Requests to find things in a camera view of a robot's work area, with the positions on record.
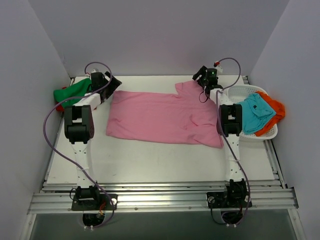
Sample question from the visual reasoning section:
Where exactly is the pink t-shirt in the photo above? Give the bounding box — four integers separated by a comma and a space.
106, 81, 224, 149

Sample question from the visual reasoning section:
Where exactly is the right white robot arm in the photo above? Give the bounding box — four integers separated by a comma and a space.
192, 66, 248, 207

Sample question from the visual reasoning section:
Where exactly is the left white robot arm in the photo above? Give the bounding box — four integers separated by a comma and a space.
64, 70, 122, 210

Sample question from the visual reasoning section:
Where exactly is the green folded t-shirt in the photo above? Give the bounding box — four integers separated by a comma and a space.
53, 78, 92, 110

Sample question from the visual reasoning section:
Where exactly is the white perforated plastic basket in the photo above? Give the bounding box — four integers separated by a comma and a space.
226, 85, 278, 142

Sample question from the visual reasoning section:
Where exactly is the red folded t-shirt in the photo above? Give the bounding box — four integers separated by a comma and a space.
55, 86, 67, 113

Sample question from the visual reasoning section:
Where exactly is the turquoise t-shirt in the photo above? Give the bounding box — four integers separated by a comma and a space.
238, 93, 276, 135

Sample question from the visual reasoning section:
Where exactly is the orange t-shirt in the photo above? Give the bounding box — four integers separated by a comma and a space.
254, 91, 286, 137

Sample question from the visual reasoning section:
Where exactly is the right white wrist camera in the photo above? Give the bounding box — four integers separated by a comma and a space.
213, 61, 223, 74

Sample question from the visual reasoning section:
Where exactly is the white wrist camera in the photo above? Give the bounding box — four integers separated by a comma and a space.
85, 68, 99, 77
213, 61, 223, 74

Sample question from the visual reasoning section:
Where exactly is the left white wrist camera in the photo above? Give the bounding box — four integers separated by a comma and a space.
85, 68, 99, 77

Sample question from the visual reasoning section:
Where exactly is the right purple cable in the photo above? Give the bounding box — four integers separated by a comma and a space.
213, 57, 252, 226

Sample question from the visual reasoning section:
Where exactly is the purple cable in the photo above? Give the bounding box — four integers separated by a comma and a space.
213, 57, 252, 226
42, 61, 118, 230

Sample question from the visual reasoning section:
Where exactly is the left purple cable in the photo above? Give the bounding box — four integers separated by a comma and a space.
42, 61, 118, 230

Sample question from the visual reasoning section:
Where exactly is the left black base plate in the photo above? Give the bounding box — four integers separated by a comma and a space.
71, 193, 118, 211

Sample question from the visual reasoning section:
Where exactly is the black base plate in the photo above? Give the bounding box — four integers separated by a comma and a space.
71, 193, 118, 211
206, 191, 248, 209

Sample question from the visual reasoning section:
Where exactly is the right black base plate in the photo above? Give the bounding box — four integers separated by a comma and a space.
206, 191, 248, 209

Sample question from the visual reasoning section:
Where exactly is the aluminium rail frame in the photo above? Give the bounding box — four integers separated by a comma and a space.
28, 75, 298, 214

